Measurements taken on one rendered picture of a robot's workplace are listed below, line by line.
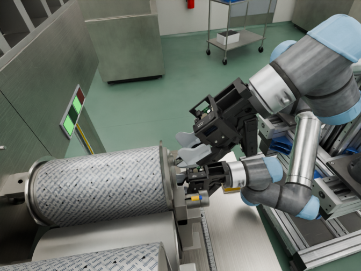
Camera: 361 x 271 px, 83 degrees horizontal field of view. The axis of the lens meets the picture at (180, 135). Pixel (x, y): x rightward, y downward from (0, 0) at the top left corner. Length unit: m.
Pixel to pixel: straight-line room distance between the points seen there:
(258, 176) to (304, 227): 1.08
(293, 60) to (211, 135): 0.17
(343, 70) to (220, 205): 0.59
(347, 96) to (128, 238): 0.45
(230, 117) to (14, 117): 0.48
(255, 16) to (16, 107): 5.14
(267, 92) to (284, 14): 5.39
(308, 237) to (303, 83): 1.38
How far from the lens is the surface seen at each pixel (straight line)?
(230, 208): 0.82
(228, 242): 0.77
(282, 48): 0.55
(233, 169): 0.60
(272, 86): 0.35
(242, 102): 0.35
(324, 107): 0.43
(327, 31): 0.37
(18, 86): 0.64
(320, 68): 0.36
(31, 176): 0.49
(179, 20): 4.97
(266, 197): 0.71
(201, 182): 0.57
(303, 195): 0.73
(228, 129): 0.36
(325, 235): 1.71
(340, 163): 1.21
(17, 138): 0.60
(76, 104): 0.88
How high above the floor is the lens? 1.63
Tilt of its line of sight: 44 degrees down
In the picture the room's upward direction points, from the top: 5 degrees counter-clockwise
